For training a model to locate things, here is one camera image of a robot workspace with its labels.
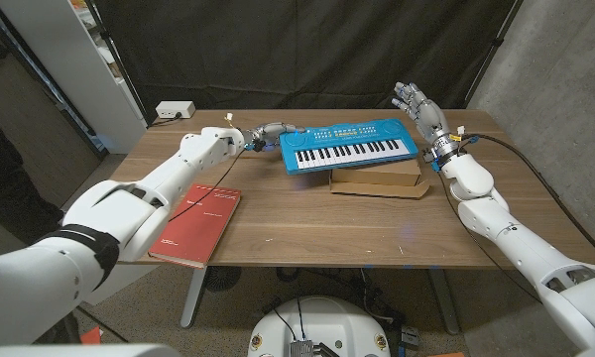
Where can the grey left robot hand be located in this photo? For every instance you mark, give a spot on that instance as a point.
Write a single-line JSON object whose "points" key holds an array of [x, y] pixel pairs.
{"points": [[270, 133]]}

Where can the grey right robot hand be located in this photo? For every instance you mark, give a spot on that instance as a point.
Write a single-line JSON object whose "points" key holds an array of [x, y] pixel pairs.
{"points": [[429, 119]]}

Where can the blue toy piano keyboard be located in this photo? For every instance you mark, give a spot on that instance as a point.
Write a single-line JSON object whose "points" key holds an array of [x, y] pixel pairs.
{"points": [[347, 144]]}

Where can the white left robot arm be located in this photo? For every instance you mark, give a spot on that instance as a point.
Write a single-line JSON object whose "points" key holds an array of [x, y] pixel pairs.
{"points": [[114, 213]]}

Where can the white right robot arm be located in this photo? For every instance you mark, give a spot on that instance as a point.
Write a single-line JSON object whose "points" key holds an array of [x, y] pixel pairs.
{"points": [[515, 243]]}

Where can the flat cardboard box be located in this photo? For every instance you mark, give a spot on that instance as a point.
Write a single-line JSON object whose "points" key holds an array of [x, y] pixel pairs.
{"points": [[377, 181]]}

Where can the white power socket box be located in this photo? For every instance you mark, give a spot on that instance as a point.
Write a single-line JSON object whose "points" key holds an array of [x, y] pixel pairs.
{"points": [[175, 109]]}

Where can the red notebook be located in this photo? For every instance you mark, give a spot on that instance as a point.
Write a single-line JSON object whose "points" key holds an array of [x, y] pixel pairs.
{"points": [[198, 225]]}

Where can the black backdrop curtain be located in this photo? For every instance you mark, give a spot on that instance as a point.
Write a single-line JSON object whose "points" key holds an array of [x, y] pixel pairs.
{"points": [[302, 49]]}

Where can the black round fan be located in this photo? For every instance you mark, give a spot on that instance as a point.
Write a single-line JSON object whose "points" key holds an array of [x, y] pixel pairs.
{"points": [[222, 277]]}

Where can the grey table leg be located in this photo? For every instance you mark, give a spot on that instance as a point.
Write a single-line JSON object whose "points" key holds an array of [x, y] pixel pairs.
{"points": [[192, 297], [443, 302]]}

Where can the white robot torso base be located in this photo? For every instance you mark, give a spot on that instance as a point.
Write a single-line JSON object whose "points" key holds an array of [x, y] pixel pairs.
{"points": [[322, 322]]}

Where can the white cabinet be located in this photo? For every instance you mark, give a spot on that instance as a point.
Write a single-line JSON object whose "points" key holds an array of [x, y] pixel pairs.
{"points": [[74, 64]]}

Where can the person in black trousers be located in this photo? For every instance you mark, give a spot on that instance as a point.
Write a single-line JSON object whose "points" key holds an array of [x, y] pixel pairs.
{"points": [[5, 188]]}

